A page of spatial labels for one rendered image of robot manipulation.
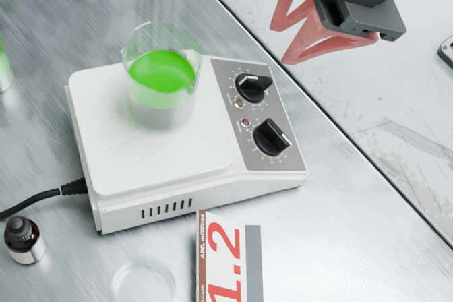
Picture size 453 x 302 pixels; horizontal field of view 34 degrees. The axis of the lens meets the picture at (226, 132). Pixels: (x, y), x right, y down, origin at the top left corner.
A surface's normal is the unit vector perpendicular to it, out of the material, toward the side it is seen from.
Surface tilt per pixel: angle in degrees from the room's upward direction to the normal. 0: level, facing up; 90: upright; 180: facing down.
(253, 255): 0
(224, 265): 40
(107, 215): 90
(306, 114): 0
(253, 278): 0
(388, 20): 31
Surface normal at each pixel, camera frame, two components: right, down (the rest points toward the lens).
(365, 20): 0.57, -0.49
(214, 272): 0.71, -0.33
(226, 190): 0.29, 0.87
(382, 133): 0.09, -0.45
